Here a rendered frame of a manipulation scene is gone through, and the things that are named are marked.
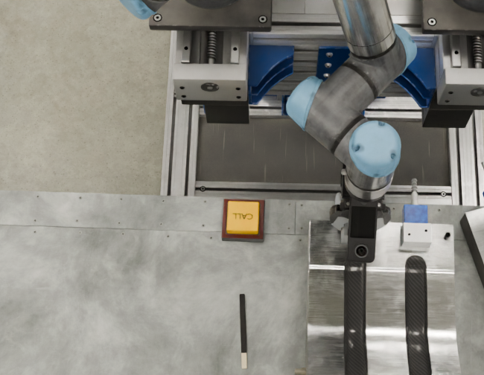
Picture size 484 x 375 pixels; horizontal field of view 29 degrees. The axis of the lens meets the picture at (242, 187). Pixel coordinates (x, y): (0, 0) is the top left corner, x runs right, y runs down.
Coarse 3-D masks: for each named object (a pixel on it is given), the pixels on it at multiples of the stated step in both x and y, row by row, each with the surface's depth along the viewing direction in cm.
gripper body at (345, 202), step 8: (344, 168) 158; (344, 176) 158; (344, 184) 157; (344, 192) 157; (344, 200) 157; (360, 200) 150; (368, 200) 150; (376, 200) 151; (344, 208) 157; (384, 208) 156; (344, 216) 159
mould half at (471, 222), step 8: (480, 208) 175; (464, 216) 175; (472, 216) 174; (480, 216) 174; (464, 224) 177; (472, 224) 174; (480, 224) 174; (464, 232) 178; (472, 232) 173; (480, 232) 173; (472, 240) 174; (480, 240) 172; (472, 248) 175; (480, 248) 172; (472, 256) 177; (480, 256) 172; (480, 264) 173; (480, 272) 174
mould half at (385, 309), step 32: (320, 224) 171; (448, 224) 170; (320, 256) 169; (384, 256) 168; (448, 256) 168; (320, 288) 167; (384, 288) 167; (448, 288) 166; (320, 320) 165; (384, 320) 165; (448, 320) 165; (320, 352) 162; (384, 352) 162; (448, 352) 161
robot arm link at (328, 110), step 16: (304, 80) 143; (320, 80) 143; (336, 80) 142; (352, 80) 142; (304, 96) 141; (320, 96) 141; (336, 96) 141; (352, 96) 142; (368, 96) 143; (288, 112) 144; (304, 112) 142; (320, 112) 140; (336, 112) 140; (352, 112) 141; (304, 128) 143; (320, 128) 141; (336, 128) 140; (336, 144) 140
